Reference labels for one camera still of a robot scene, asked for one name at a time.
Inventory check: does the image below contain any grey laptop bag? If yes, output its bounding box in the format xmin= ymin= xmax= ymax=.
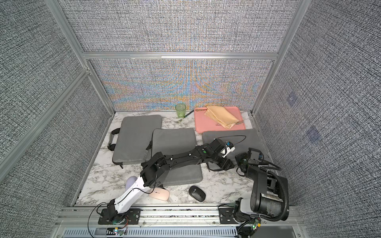
xmin=146 ymin=128 xmax=203 ymax=188
xmin=107 ymin=115 xmax=162 ymax=167
xmin=202 ymin=129 xmax=266 ymax=162

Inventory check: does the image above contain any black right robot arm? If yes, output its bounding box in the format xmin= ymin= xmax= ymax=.
xmin=233 ymin=151 xmax=289 ymax=223

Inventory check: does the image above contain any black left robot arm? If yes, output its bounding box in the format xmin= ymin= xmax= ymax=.
xmin=103 ymin=138 xmax=235 ymax=222

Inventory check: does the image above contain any black computer mouse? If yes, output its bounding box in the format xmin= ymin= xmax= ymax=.
xmin=189 ymin=185 xmax=206 ymax=202

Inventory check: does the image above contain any pink computer mouse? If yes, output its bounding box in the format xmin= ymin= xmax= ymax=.
xmin=149 ymin=187 xmax=170 ymax=201

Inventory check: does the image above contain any lilac computer mouse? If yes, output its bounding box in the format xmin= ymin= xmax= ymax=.
xmin=125 ymin=176 xmax=138 ymax=191

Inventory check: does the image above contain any pink tray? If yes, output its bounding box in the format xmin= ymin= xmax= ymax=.
xmin=194 ymin=107 xmax=246 ymax=133

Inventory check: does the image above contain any tan folded cloth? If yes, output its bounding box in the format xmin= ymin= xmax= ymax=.
xmin=204 ymin=106 xmax=240 ymax=129

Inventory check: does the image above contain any green plastic cup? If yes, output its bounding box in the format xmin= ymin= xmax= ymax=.
xmin=175 ymin=103 xmax=187 ymax=118

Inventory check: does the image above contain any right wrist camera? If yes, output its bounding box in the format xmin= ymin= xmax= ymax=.
xmin=248 ymin=147 xmax=263 ymax=166

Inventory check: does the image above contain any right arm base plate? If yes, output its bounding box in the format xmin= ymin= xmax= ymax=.
xmin=218 ymin=206 xmax=238 ymax=225

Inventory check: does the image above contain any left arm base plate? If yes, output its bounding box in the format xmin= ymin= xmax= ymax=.
xmin=98 ymin=208 xmax=141 ymax=225

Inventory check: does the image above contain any aluminium front rail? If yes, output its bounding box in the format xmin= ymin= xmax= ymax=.
xmin=50 ymin=204 xmax=309 ymax=238

